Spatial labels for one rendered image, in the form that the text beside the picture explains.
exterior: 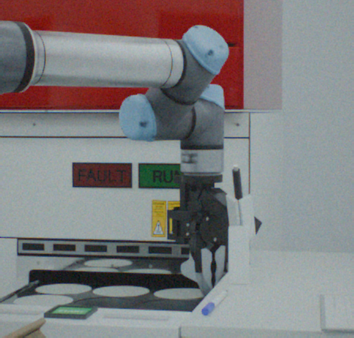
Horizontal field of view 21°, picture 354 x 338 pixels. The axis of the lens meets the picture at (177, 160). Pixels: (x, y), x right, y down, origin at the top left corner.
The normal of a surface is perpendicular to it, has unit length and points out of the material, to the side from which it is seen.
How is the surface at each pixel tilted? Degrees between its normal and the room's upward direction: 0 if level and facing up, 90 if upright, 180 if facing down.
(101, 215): 90
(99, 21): 90
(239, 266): 90
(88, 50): 72
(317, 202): 90
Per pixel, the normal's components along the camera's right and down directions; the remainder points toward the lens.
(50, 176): -0.20, 0.05
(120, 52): 0.62, -0.21
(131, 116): -0.77, 0.04
